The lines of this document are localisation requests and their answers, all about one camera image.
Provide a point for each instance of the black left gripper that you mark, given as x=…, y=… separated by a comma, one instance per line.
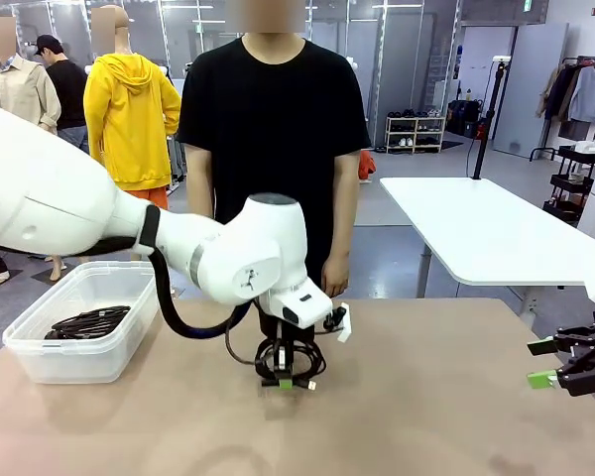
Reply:
x=287, y=334

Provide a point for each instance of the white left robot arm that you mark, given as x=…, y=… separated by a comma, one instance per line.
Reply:
x=54, y=198

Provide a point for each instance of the person's right forearm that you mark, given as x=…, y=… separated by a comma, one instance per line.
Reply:
x=201, y=203

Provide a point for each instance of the person's left forearm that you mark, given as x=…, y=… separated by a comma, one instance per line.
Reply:
x=341, y=223

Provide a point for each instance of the person's left hand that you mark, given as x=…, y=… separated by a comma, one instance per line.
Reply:
x=334, y=277

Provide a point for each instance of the large white side table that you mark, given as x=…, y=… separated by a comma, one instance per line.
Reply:
x=476, y=223

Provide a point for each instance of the black trolley cart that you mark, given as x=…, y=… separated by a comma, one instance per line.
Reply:
x=572, y=183

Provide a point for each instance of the orange bag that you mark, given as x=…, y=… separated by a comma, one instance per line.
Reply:
x=368, y=166

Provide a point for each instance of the clear plastic storage bin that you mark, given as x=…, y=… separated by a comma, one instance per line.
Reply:
x=54, y=367

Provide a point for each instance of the person in black t-shirt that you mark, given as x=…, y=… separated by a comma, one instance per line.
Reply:
x=273, y=124

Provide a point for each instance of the clothes rack with garments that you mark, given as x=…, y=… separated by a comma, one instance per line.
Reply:
x=587, y=94

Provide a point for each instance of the pile of black bags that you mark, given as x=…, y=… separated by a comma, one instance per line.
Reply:
x=461, y=116

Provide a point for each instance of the wooden shoe rack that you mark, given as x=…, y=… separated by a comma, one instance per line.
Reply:
x=416, y=134

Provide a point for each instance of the mannequin in yellow hoodie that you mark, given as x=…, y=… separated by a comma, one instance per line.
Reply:
x=129, y=124

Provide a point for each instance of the background man in black shirt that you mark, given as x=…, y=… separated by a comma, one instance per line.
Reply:
x=69, y=94

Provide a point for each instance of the mannequin in beige shirt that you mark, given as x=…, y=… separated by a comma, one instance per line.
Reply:
x=20, y=94

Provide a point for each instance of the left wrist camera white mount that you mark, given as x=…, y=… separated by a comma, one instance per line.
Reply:
x=344, y=327

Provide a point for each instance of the black camera stand white head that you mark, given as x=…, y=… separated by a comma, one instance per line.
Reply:
x=501, y=59

